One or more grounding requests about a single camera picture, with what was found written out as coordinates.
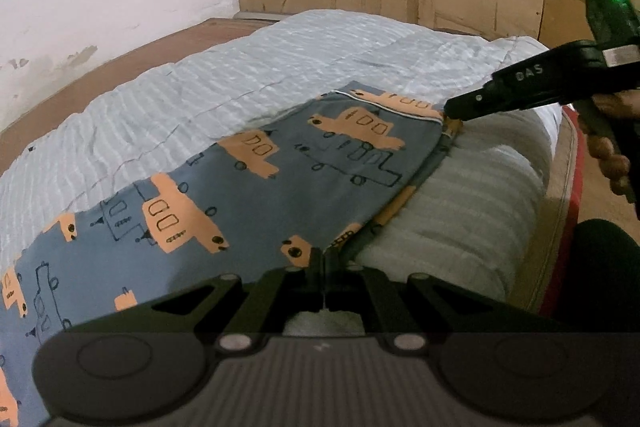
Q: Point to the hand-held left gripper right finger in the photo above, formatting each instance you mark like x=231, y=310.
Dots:
x=334, y=279

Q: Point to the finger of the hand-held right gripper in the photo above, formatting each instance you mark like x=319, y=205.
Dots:
x=475, y=103

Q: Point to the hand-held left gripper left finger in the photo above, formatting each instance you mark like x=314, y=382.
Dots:
x=317, y=277

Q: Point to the blue car print pants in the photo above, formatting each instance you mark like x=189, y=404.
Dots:
x=300, y=187

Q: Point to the person's right hand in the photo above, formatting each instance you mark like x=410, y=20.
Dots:
x=617, y=104

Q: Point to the person's dark clothing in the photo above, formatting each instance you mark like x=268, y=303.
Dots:
x=607, y=267

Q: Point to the light blue striped quilt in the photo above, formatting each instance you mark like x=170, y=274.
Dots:
x=175, y=72

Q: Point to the brown mattress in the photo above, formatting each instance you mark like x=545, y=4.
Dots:
x=100, y=62

